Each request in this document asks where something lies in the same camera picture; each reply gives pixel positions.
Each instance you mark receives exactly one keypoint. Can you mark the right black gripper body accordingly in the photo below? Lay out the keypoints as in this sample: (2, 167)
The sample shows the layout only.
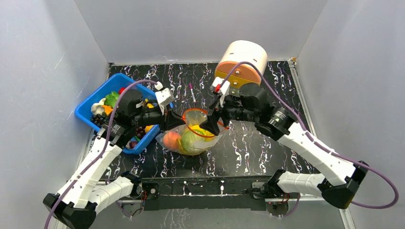
(223, 113)

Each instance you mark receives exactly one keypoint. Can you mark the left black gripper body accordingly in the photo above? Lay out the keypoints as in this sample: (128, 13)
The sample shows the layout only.
(148, 117)

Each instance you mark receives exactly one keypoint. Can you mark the yellow banana bunch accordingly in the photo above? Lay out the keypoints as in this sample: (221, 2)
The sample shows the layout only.
(195, 129)

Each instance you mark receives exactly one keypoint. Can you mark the peach fruit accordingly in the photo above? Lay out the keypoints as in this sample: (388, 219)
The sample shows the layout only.
(171, 141)

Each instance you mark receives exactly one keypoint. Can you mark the clear zip top bag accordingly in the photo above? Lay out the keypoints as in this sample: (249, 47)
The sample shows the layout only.
(194, 116)

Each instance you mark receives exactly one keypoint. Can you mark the green cabbage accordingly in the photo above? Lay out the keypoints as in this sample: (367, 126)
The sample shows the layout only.
(190, 143)

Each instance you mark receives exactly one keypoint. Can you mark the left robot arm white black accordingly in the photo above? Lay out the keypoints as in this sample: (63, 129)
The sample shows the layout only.
(77, 204)

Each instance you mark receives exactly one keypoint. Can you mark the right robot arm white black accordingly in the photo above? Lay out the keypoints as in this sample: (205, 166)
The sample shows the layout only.
(337, 180)

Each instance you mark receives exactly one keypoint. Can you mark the pink marker pen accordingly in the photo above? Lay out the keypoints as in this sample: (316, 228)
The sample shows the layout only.
(192, 93)

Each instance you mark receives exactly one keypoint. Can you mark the red bell pepper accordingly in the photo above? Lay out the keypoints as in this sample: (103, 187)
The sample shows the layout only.
(121, 90)

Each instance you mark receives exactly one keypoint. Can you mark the round pastel drawer cabinet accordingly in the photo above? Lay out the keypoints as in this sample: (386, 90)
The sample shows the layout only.
(242, 51)

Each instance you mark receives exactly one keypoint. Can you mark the orange carrot piece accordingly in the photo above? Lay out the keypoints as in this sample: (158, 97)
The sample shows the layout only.
(107, 109)

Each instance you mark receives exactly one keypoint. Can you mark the green leafy vegetable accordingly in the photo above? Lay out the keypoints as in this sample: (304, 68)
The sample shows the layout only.
(111, 99)

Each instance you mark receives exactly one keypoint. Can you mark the dark purple grapes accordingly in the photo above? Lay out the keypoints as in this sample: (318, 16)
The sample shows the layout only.
(99, 119)

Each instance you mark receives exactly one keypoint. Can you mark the white garlic bulb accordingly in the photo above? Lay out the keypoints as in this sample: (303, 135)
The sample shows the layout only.
(97, 108)

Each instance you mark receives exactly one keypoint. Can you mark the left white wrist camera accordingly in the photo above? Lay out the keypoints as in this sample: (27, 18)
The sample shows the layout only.
(164, 96)

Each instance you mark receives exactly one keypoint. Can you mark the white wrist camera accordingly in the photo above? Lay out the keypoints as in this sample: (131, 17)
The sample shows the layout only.
(164, 96)
(220, 87)

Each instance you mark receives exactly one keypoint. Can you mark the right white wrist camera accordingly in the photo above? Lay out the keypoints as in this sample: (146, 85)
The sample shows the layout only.
(220, 87)

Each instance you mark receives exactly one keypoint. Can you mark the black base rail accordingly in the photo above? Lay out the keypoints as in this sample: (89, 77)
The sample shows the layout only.
(244, 192)

